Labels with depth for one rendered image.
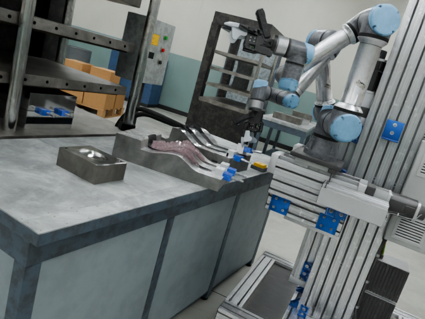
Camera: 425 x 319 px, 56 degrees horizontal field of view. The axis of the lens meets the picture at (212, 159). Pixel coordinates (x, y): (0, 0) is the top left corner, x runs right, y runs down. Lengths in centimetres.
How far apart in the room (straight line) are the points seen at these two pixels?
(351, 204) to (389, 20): 71
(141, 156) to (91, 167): 37
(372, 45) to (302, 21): 704
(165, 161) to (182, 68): 762
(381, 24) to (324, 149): 54
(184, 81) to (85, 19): 303
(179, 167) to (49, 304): 74
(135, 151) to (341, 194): 88
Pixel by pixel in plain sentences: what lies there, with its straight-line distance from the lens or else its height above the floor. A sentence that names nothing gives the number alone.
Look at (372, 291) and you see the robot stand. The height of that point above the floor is 47.
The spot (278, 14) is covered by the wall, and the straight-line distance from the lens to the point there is 880.
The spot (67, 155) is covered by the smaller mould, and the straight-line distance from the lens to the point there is 152.
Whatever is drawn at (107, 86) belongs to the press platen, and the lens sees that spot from 232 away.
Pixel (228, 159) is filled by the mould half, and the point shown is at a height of 88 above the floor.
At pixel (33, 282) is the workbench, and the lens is 123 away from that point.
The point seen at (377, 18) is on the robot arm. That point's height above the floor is 162.
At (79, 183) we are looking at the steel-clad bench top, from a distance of 143.
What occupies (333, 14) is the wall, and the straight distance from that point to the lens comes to 865.
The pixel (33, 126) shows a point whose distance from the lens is 207.
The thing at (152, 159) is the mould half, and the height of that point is 85.
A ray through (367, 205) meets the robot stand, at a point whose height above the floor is 94.
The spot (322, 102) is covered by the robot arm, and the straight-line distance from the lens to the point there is 236.
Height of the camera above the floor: 130
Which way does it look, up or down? 13 degrees down
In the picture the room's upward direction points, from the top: 16 degrees clockwise
